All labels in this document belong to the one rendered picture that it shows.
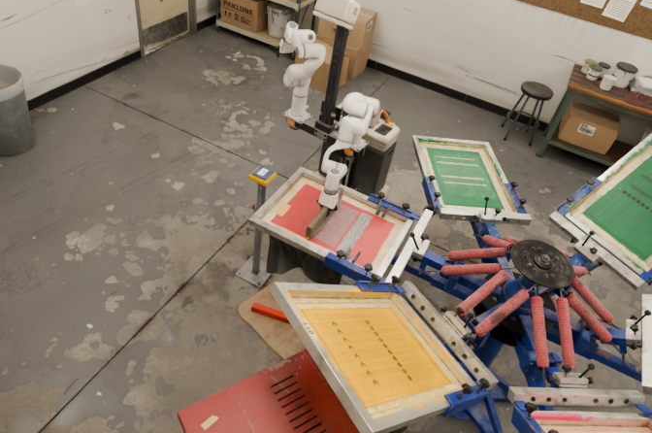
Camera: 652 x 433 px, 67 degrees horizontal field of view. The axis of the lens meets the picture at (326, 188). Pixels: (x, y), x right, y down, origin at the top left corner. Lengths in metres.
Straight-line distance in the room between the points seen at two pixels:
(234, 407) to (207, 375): 1.33
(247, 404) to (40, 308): 2.10
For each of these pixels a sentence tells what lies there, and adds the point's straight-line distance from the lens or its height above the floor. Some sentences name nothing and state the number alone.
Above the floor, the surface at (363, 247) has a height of 0.95.
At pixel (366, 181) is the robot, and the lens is 3.95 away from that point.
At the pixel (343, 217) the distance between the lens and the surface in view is 2.90.
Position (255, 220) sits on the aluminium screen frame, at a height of 0.99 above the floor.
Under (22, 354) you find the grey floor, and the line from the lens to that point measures 3.64.
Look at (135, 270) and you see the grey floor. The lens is 3.86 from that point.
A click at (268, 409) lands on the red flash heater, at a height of 1.10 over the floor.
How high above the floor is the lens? 2.94
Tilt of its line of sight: 40 degrees down
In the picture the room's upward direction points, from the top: 11 degrees clockwise
